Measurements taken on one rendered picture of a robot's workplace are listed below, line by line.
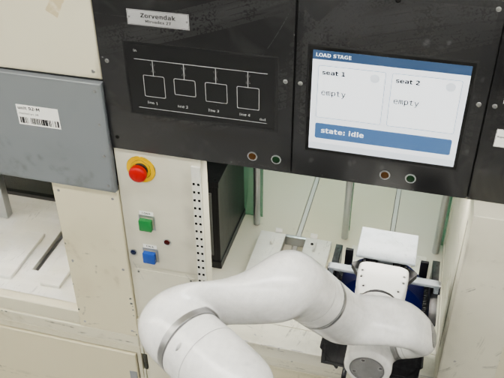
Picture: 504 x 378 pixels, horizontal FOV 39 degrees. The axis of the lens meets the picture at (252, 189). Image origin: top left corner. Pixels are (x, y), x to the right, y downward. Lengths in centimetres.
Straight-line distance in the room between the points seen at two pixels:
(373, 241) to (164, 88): 53
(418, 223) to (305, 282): 128
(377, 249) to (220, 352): 65
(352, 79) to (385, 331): 46
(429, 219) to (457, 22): 108
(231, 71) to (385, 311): 53
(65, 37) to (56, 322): 87
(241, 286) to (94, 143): 71
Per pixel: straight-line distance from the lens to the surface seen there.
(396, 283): 143
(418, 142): 138
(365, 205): 227
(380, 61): 130
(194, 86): 141
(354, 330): 116
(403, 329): 121
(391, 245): 151
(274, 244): 205
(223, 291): 97
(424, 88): 132
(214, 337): 93
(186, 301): 98
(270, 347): 182
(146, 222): 164
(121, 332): 197
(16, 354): 224
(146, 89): 146
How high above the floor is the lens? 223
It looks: 36 degrees down
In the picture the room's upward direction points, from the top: straight up
